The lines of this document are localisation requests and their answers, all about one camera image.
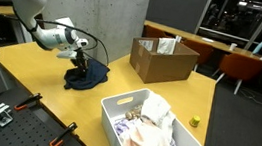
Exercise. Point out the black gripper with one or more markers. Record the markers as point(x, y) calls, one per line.
point(80, 56)

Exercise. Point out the dark blue cloth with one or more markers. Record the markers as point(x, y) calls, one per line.
point(86, 77)

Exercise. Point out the grey brown plush toy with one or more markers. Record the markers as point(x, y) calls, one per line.
point(132, 113)

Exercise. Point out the purple patterned cloth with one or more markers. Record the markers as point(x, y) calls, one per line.
point(122, 127)

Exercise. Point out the white cloth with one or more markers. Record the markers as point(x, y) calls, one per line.
point(158, 110)

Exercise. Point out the pale pink cloth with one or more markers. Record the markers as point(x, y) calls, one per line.
point(146, 142)

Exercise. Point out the white plastic basket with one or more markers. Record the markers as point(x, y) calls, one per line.
point(189, 145)

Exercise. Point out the black orange bar clamp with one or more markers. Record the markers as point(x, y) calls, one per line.
point(62, 136)
point(28, 101)

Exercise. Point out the orange office chair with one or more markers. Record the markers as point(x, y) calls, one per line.
point(154, 32)
point(242, 66)
point(201, 50)

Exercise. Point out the brown cardboard box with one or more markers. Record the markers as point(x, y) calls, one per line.
point(165, 65)

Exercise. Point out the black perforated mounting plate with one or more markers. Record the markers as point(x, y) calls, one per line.
point(26, 130)

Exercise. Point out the wooden side desk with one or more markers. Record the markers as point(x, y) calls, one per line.
point(1, 10)

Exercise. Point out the small yellow cap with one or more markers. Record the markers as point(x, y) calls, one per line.
point(194, 121)

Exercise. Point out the long wooden counter desk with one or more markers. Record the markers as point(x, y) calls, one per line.
point(215, 43)

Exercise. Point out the white paper cup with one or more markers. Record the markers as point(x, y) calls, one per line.
point(233, 47)

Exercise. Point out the dark glass window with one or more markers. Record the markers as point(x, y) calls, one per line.
point(245, 16)

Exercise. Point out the light blue bottle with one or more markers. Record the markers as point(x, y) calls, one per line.
point(258, 47)

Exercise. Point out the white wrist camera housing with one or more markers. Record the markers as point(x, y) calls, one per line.
point(66, 54)

